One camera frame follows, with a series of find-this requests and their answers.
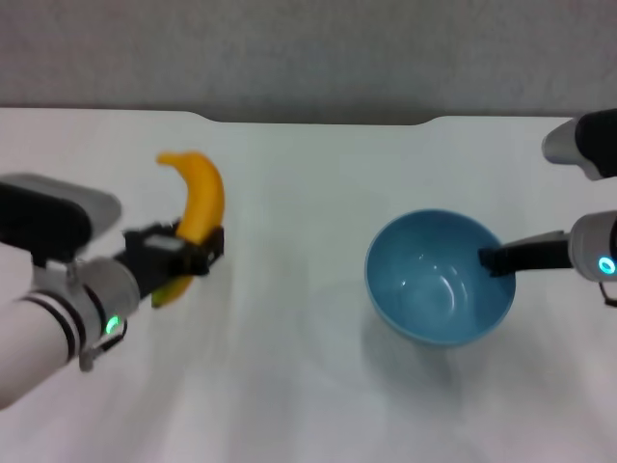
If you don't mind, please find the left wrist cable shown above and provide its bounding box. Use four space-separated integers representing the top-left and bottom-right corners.
78 317 129 373

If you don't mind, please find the yellow banana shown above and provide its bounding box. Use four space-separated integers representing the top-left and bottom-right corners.
150 150 227 309

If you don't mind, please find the blue bowl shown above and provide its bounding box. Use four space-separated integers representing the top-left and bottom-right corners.
363 207 518 349

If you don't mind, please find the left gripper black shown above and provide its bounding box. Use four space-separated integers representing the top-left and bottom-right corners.
118 219 227 298

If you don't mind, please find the wrist cable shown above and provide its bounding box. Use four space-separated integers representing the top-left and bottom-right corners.
597 278 617 309
78 317 129 373

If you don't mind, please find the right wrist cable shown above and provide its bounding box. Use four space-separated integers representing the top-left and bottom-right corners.
597 278 617 309

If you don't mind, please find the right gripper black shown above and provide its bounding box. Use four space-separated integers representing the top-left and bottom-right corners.
477 231 575 278

